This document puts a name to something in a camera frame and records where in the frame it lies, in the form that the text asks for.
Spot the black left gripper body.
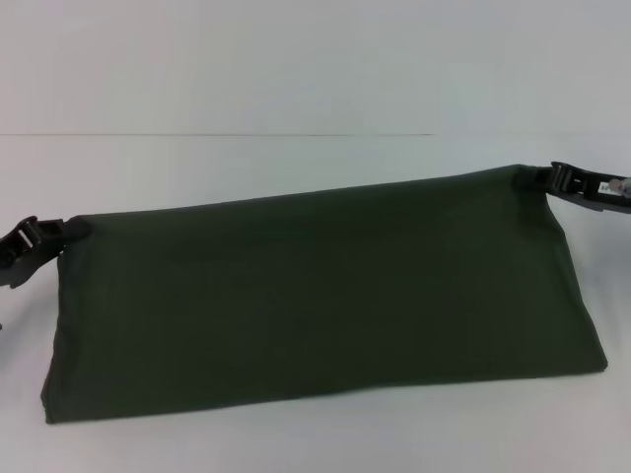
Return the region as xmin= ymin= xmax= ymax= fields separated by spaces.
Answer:
xmin=0 ymin=229 xmax=58 ymax=291

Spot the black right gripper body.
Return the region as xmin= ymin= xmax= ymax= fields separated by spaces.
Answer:
xmin=576 ymin=174 xmax=631 ymax=216

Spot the dark green t-shirt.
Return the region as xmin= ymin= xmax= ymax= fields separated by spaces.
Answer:
xmin=41 ymin=164 xmax=610 ymax=413

